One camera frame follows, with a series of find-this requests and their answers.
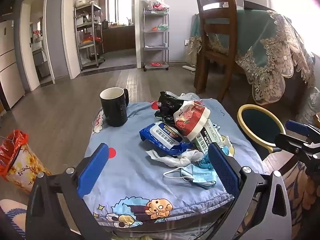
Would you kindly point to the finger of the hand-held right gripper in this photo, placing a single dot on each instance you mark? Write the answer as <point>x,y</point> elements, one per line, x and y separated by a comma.
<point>297,127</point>
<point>290,141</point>

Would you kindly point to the dark wooden chair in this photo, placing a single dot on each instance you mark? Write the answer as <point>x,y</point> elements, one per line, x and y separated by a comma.
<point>217,57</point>

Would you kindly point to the metal shelf rack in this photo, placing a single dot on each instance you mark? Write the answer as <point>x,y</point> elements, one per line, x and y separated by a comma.
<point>93,30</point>

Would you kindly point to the white trolley rack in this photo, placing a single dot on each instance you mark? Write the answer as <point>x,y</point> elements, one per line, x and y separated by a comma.
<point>156,47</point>

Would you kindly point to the blue face mask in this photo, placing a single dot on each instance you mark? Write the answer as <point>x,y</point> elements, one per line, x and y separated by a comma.
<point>197,177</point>

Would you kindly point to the white rice cooker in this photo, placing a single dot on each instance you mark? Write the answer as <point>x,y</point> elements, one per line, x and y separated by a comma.
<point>83,2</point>

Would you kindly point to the white wall socket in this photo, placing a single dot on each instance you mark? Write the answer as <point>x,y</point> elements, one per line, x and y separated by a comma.
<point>186,42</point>

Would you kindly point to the blue cartoon printed blanket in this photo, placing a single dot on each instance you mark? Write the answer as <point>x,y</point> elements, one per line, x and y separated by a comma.
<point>140,187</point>

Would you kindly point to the red floral packet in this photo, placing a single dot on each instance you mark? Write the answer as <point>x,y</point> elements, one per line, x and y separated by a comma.
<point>190,120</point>

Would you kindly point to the green white medicine box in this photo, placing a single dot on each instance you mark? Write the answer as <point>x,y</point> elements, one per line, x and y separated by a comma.
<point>208,135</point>

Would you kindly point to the blue wet wipes packet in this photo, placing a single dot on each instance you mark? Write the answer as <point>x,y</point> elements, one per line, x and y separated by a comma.
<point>160,137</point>

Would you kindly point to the teal tablecloth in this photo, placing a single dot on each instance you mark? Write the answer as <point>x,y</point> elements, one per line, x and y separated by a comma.
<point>252,30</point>

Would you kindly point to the black mug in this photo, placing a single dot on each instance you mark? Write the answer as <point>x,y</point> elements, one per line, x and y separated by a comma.
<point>115,112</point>

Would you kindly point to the clear plastic bag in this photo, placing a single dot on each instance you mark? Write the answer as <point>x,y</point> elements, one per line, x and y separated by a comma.
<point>187,97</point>

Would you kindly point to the white plastic bag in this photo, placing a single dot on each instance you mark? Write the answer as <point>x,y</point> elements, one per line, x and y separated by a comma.
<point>156,1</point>

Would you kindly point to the black plastic bag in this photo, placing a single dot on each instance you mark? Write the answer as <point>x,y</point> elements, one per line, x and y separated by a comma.
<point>167,105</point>

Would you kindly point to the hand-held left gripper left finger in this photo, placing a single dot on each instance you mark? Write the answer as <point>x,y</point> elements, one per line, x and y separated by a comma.
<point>93,170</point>

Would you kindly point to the white tissue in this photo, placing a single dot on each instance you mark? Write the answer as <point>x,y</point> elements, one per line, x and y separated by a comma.
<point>175,158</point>

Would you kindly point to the brown kitchen cabinet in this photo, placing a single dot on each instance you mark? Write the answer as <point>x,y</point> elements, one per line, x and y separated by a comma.
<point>120,38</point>

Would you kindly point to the teal plastic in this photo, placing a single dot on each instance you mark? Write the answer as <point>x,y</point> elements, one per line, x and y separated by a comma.
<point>205,161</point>

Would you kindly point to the person's right leg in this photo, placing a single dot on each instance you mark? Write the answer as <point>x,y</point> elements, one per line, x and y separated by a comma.
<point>305,200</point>

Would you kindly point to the yellow rimmed bin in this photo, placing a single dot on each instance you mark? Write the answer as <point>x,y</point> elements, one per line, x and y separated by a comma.
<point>260,122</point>

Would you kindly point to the white power strip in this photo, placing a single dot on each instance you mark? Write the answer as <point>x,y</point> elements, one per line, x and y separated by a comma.
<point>188,67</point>

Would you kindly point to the red plastic bag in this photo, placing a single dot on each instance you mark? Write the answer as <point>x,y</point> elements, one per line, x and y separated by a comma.
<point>12,150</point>

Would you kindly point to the white refrigerator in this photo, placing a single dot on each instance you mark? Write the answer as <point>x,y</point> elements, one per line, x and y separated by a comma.
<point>10,62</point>

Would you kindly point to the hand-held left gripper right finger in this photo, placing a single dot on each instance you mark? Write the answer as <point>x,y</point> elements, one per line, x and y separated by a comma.
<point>223,170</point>

